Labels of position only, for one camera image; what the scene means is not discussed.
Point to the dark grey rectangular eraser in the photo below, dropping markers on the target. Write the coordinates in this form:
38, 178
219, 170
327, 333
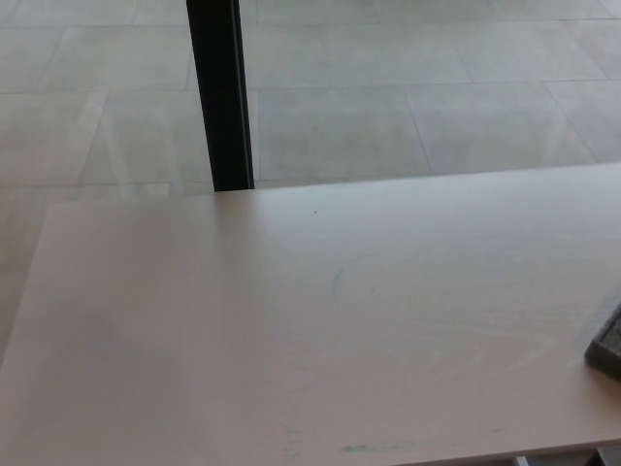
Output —
609, 347

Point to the black vertical metal post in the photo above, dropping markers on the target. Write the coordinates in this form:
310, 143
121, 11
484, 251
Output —
223, 97

